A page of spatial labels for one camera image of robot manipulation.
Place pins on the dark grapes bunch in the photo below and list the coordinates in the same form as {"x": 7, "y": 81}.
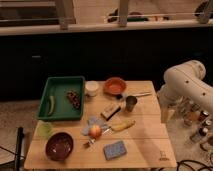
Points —
{"x": 73, "y": 99}

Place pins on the blue sponge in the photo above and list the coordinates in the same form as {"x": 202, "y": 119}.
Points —
{"x": 114, "y": 150}

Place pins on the white paper cup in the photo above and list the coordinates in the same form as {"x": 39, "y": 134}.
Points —
{"x": 91, "y": 88}

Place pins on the light blue cloth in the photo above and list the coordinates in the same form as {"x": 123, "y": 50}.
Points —
{"x": 93, "y": 121}

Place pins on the metal fork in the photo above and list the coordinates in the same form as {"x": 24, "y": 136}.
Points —
{"x": 91, "y": 141}

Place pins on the green plastic cup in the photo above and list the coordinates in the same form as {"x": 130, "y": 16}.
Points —
{"x": 44, "y": 130}

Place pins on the green plastic tray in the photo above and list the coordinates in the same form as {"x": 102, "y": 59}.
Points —
{"x": 63, "y": 110}

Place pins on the brown black box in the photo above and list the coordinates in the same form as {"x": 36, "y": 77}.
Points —
{"x": 110, "y": 111}

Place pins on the metal cup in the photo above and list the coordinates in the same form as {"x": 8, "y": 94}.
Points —
{"x": 131, "y": 101}

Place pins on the orange bowl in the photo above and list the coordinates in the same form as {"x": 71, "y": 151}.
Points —
{"x": 114, "y": 86}

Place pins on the black handled spoon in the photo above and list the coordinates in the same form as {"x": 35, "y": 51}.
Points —
{"x": 125, "y": 95}

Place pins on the black stand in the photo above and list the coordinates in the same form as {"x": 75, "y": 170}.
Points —
{"x": 20, "y": 136}

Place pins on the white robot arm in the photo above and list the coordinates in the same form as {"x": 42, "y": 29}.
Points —
{"x": 185, "y": 80}

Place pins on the red apple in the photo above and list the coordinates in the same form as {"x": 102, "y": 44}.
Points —
{"x": 95, "y": 131}

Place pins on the dark red bowl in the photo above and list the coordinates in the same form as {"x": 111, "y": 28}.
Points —
{"x": 59, "y": 146}

